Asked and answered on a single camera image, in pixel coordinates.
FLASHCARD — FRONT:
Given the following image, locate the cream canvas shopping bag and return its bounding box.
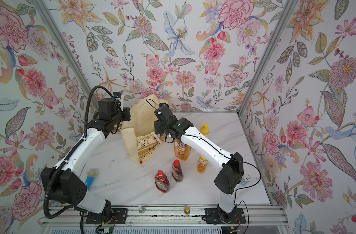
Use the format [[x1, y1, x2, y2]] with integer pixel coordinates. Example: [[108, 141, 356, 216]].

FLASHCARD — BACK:
[[120, 94, 165, 167]]

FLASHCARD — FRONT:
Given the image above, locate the large orange pump soap bottle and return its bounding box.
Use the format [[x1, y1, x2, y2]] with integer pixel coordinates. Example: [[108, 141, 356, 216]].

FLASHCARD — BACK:
[[174, 139, 191, 161]]

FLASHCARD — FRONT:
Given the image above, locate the red Fairy dish soap bottle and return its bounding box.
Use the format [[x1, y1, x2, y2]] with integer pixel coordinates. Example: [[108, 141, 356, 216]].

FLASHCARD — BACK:
[[154, 170, 170, 193]]

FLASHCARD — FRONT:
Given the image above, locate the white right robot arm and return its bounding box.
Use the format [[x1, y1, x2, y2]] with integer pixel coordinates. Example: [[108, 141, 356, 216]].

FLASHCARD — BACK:
[[154, 103, 244, 219]]

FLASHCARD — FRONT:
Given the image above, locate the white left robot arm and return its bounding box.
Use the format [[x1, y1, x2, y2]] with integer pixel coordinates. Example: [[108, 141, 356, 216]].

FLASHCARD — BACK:
[[40, 97, 131, 219]]

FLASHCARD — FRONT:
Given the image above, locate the orange bottle yellow cap rear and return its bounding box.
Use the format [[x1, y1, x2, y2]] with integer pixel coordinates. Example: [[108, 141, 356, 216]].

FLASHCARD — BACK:
[[200, 123, 210, 136]]

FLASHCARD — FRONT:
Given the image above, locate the orange bottle yellow cap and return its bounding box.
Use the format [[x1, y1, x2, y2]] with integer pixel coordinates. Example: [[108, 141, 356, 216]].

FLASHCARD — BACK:
[[196, 155, 208, 174], [200, 123, 210, 136]]

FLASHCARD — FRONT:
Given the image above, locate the orange bottle yellow cap front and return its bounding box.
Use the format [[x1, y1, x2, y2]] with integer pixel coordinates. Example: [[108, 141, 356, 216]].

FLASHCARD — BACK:
[[196, 155, 208, 174]]

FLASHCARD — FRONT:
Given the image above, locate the blue tube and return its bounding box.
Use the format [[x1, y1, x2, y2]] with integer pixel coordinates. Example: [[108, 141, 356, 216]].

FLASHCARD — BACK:
[[85, 168, 99, 190]]

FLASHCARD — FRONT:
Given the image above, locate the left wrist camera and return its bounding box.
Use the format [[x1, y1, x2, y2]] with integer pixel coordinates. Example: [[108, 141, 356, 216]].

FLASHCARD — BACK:
[[113, 92, 123, 111]]

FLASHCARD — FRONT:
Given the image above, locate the black corrugated cable conduit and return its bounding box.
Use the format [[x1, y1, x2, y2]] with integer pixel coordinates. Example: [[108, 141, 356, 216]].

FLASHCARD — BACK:
[[43, 85, 115, 219]]

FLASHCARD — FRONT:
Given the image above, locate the aluminium corner post left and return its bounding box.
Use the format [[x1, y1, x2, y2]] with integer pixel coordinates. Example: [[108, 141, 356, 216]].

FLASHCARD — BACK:
[[32, 0, 92, 96]]

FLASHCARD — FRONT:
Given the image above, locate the aluminium corner post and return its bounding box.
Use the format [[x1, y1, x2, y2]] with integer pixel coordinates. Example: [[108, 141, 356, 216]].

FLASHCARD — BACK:
[[237, 0, 297, 119], [32, 0, 92, 96]]

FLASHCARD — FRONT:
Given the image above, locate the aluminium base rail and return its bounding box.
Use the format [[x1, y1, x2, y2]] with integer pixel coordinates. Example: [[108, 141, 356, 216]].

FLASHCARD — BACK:
[[38, 204, 292, 234]]

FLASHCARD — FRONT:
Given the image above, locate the aluminium corner post right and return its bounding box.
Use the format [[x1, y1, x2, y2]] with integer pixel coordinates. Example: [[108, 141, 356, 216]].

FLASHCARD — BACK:
[[237, 0, 297, 119]]

